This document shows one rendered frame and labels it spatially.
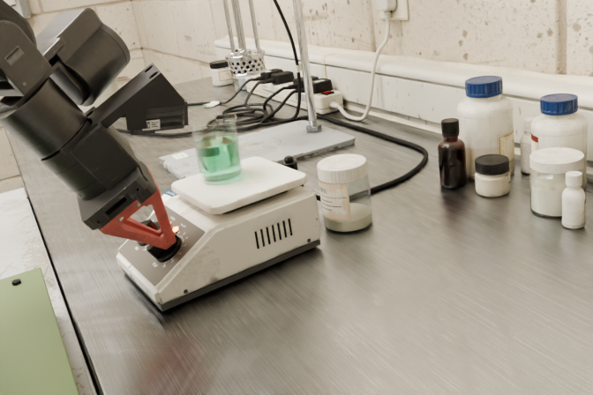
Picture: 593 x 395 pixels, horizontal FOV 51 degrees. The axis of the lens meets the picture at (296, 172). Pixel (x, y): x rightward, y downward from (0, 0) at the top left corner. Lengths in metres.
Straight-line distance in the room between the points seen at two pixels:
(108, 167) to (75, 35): 0.12
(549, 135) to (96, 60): 0.51
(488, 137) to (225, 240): 0.38
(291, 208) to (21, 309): 0.28
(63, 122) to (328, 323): 0.29
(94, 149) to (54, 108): 0.05
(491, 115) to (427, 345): 0.38
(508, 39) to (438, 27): 0.16
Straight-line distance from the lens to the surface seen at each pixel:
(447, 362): 0.53
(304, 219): 0.69
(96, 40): 0.61
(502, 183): 0.81
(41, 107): 0.57
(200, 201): 0.66
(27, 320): 0.59
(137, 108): 0.58
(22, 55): 0.54
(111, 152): 0.58
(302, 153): 1.03
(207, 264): 0.65
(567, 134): 0.79
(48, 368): 0.51
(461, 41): 1.07
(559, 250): 0.69
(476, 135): 0.85
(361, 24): 1.30
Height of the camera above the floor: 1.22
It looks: 19 degrees down
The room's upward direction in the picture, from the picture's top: 8 degrees counter-clockwise
